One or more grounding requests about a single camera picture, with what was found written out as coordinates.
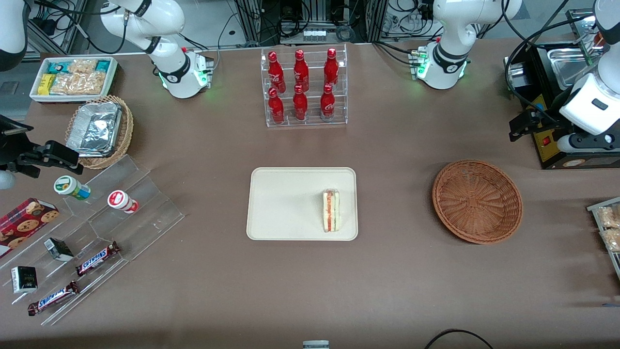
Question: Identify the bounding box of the cream plastic tray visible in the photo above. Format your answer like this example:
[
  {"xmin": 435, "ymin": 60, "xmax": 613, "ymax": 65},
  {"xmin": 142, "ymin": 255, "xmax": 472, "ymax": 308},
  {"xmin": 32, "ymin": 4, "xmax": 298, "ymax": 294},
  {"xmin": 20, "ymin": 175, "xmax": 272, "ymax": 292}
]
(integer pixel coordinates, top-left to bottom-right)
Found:
[{"xmin": 246, "ymin": 167, "xmax": 359, "ymax": 241}]

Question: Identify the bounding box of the steel pan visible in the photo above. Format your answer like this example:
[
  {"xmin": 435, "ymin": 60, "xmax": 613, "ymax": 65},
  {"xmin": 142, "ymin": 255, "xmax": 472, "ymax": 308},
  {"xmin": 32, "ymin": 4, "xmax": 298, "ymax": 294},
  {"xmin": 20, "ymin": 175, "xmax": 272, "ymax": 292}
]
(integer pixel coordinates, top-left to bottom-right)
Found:
[{"xmin": 547, "ymin": 46, "xmax": 599, "ymax": 91}]

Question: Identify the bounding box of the white rectangular snack bin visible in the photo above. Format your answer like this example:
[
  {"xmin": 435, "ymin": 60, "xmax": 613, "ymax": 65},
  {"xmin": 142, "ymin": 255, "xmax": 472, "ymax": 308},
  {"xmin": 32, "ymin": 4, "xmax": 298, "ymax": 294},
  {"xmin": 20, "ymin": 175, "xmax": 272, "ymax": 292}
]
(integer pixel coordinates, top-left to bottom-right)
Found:
[{"xmin": 30, "ymin": 56, "xmax": 119, "ymax": 104}]

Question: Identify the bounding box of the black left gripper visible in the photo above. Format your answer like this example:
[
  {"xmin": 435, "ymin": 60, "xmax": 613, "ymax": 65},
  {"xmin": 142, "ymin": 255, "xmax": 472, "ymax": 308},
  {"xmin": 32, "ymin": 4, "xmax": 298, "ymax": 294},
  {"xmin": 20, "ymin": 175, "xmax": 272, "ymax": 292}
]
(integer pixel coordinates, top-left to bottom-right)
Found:
[{"xmin": 509, "ymin": 110, "xmax": 575, "ymax": 143}]

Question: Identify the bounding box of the red cola bottle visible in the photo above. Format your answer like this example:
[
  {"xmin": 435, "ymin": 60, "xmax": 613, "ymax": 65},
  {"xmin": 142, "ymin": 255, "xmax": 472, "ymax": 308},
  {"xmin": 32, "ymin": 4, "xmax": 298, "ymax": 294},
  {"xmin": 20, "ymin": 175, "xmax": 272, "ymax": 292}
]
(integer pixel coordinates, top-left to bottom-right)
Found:
[
  {"xmin": 267, "ymin": 51, "xmax": 286, "ymax": 93},
  {"xmin": 293, "ymin": 84, "xmax": 309, "ymax": 122},
  {"xmin": 267, "ymin": 87, "xmax": 285, "ymax": 125},
  {"xmin": 294, "ymin": 49, "xmax": 310, "ymax": 92},
  {"xmin": 324, "ymin": 48, "xmax": 340, "ymax": 88},
  {"xmin": 320, "ymin": 83, "xmax": 336, "ymax": 120}
]

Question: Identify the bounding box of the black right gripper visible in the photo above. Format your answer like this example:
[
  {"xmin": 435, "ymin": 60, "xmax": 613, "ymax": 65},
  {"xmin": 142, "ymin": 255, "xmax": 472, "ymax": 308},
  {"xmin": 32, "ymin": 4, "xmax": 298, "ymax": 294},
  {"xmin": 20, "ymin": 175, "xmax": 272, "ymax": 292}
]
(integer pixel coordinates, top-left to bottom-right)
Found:
[{"xmin": 0, "ymin": 114, "xmax": 84, "ymax": 178}]

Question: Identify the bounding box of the aluminium frame rack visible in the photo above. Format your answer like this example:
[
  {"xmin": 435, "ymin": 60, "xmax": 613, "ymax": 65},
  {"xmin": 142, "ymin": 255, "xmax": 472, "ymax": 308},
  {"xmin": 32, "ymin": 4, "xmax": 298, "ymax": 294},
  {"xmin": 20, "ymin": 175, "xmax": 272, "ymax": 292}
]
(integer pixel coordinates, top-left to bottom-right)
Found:
[{"xmin": 234, "ymin": 0, "xmax": 389, "ymax": 45}]

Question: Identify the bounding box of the clear acrylic bottle rack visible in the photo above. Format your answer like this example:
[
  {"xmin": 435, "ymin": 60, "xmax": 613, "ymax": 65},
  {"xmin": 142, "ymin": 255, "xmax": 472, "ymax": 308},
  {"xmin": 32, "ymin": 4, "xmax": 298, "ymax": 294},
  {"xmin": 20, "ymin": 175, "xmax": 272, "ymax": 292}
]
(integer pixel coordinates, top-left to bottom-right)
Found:
[{"xmin": 260, "ymin": 43, "xmax": 349, "ymax": 128}]

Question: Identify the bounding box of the white cup with green label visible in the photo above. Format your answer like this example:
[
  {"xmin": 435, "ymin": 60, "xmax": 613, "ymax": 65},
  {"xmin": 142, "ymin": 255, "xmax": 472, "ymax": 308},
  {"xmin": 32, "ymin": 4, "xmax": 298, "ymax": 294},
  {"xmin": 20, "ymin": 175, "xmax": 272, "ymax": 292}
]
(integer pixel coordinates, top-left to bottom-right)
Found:
[{"xmin": 53, "ymin": 175, "xmax": 92, "ymax": 201}]

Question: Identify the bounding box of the clear bag of crackers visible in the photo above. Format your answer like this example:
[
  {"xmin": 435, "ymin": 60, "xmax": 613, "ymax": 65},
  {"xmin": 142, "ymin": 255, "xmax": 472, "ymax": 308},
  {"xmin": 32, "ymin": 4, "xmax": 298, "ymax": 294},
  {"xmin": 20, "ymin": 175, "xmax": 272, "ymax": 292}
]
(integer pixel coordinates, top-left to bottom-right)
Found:
[
  {"xmin": 596, "ymin": 204, "xmax": 620, "ymax": 229},
  {"xmin": 600, "ymin": 227, "xmax": 620, "ymax": 253}
]

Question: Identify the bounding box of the black machine with yellow label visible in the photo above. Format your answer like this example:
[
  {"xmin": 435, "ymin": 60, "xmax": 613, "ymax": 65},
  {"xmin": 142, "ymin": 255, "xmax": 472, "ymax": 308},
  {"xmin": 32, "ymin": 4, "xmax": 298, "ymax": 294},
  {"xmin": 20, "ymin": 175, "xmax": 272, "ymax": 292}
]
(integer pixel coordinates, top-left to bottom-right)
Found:
[{"xmin": 503, "ymin": 41, "xmax": 620, "ymax": 171}]

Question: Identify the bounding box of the metal snack tray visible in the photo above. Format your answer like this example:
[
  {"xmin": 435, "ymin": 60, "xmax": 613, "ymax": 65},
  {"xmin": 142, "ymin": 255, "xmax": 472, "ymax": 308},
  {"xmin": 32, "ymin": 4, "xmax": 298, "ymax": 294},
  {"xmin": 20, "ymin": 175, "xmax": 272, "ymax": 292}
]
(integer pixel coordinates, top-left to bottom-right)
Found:
[{"xmin": 587, "ymin": 196, "xmax": 620, "ymax": 282}]

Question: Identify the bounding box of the small black box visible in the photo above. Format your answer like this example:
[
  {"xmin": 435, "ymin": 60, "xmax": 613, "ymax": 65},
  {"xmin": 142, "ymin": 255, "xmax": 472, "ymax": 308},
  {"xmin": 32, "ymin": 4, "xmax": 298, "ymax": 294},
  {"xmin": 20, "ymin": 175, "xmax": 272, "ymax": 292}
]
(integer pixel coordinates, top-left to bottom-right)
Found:
[
  {"xmin": 11, "ymin": 266, "xmax": 38, "ymax": 294},
  {"xmin": 43, "ymin": 237, "xmax": 75, "ymax": 263}
]

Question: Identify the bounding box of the large brown wicker basket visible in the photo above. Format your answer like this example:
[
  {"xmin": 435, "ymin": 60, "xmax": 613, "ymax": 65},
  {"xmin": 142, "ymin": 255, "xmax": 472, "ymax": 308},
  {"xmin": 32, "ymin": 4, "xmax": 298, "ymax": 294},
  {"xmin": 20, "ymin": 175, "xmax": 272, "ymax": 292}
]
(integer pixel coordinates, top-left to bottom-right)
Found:
[{"xmin": 432, "ymin": 159, "xmax": 524, "ymax": 244}]

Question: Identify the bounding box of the brown Snickers bar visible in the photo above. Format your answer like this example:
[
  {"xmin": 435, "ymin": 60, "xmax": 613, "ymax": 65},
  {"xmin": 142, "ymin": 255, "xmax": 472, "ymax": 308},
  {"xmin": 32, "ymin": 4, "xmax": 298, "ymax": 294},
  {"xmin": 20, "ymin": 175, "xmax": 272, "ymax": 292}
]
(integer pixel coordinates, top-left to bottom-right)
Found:
[
  {"xmin": 75, "ymin": 241, "xmax": 121, "ymax": 277},
  {"xmin": 27, "ymin": 281, "xmax": 80, "ymax": 317}
]

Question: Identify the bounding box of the white cup with red label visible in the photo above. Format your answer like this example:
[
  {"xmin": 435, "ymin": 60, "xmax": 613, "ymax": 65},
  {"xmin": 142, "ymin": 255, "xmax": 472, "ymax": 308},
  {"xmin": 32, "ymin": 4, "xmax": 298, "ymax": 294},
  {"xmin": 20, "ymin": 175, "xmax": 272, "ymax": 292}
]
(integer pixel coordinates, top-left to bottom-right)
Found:
[{"xmin": 107, "ymin": 190, "xmax": 140, "ymax": 214}]

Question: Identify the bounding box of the clear acrylic stepped shelf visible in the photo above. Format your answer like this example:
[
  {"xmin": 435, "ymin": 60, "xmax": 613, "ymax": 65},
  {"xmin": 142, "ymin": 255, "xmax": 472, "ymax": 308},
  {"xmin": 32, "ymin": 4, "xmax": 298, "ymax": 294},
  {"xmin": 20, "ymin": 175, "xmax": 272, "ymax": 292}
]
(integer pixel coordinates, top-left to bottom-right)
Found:
[{"xmin": 0, "ymin": 154, "xmax": 185, "ymax": 327}]

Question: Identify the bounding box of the small clear cracker bag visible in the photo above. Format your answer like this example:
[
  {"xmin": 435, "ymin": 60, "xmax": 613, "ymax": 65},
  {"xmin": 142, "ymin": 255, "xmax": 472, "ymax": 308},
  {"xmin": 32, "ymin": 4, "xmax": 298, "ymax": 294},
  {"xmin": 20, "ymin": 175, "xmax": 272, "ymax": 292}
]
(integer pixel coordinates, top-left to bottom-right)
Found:
[{"xmin": 68, "ymin": 59, "xmax": 100, "ymax": 76}]

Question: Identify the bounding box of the red cookie box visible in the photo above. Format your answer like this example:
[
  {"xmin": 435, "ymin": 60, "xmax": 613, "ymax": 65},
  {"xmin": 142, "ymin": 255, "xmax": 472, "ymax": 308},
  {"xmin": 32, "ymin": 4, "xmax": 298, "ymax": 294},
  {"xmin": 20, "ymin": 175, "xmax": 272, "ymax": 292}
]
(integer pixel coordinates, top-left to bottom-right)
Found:
[{"xmin": 0, "ymin": 197, "xmax": 60, "ymax": 259}]

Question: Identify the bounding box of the triangular sandwich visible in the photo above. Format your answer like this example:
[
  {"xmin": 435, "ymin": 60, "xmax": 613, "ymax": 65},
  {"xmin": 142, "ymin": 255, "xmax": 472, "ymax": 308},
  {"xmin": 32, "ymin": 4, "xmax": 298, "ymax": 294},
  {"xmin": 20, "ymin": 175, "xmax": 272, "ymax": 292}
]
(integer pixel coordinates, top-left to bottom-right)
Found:
[{"xmin": 322, "ymin": 189, "xmax": 342, "ymax": 233}]

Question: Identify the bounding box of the large clear cracker bag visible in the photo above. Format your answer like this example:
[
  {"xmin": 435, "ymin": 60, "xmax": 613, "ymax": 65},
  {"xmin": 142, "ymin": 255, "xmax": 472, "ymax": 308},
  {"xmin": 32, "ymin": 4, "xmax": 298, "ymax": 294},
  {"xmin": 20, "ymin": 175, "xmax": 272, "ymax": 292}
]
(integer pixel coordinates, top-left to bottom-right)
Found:
[{"xmin": 49, "ymin": 71, "xmax": 108, "ymax": 95}]

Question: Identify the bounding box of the aluminium foil tray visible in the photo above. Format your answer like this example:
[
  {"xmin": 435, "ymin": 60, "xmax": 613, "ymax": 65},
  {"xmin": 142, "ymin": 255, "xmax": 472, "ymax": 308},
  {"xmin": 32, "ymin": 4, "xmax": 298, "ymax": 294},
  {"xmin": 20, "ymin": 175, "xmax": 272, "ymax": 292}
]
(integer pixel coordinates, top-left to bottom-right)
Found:
[{"xmin": 66, "ymin": 101, "xmax": 123, "ymax": 158}]

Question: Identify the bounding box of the small light wicker basket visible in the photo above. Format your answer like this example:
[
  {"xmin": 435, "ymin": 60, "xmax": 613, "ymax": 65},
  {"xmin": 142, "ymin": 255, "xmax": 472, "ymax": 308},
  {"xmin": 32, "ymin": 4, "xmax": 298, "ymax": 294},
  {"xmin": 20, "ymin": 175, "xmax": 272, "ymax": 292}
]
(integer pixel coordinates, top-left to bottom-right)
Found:
[{"xmin": 65, "ymin": 95, "xmax": 134, "ymax": 170}]

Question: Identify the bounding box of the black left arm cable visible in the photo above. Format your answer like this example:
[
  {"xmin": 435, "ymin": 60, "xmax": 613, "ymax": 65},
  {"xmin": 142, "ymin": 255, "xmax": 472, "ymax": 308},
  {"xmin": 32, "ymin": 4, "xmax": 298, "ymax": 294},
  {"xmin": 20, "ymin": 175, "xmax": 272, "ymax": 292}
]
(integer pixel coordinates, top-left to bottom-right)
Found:
[{"xmin": 504, "ymin": 0, "xmax": 601, "ymax": 122}]

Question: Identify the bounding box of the black table cable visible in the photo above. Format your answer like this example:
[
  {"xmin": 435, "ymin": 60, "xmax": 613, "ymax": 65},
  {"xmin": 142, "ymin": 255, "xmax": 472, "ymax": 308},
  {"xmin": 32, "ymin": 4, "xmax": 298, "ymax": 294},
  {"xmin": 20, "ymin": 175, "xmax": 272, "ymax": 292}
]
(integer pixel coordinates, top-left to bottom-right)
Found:
[{"xmin": 425, "ymin": 329, "xmax": 494, "ymax": 349}]

